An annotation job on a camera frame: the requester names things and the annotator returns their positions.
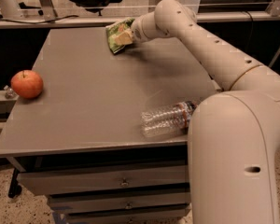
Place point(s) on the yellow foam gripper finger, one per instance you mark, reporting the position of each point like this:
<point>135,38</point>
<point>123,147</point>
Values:
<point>124,38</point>

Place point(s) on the green jalapeno chip bag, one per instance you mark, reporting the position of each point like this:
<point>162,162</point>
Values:
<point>114,29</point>

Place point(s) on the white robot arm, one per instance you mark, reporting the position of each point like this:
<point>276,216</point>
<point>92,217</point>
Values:
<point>233,135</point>

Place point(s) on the clear plastic water bottle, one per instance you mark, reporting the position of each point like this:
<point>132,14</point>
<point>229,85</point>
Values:
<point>167,119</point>

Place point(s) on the grey drawer cabinet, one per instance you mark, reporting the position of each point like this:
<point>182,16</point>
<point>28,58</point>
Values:
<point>80,142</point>

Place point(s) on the red apple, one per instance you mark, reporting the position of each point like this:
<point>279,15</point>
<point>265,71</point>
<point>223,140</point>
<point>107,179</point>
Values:
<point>27,84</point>

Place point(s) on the small glass bottle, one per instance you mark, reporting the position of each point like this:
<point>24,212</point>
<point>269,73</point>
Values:
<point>10,94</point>

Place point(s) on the grey metal rail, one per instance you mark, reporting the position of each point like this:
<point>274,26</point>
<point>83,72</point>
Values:
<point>72,21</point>

